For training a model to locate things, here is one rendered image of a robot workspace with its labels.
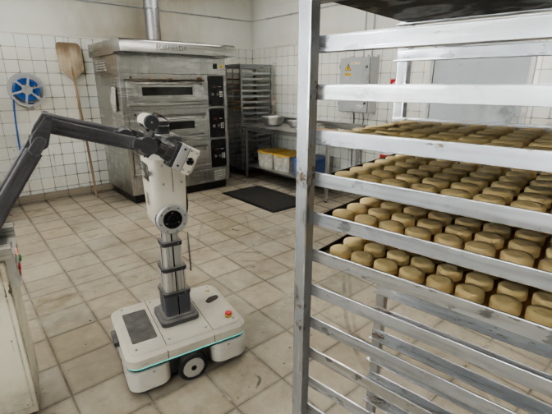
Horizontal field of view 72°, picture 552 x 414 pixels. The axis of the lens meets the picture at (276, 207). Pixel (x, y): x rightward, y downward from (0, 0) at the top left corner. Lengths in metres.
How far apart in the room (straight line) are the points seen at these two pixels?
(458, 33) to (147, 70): 4.75
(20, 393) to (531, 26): 2.17
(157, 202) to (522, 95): 1.61
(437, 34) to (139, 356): 1.86
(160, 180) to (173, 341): 0.83
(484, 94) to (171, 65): 4.91
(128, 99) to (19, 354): 3.62
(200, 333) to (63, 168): 4.30
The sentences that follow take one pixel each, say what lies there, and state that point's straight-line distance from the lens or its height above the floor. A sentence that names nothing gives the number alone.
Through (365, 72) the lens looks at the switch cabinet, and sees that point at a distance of 5.28.
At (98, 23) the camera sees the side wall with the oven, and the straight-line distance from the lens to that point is 6.18.
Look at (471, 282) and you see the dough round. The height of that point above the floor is 1.15.
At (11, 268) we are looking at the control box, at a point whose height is 0.79.
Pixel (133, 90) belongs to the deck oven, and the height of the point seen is 1.44.
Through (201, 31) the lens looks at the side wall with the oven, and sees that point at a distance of 6.81.
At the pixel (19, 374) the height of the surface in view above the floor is 0.31.
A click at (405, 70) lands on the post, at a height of 1.55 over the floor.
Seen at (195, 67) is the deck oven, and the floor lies 1.72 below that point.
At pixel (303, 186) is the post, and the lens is 0.81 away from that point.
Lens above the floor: 1.52
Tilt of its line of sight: 18 degrees down
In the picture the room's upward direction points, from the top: straight up
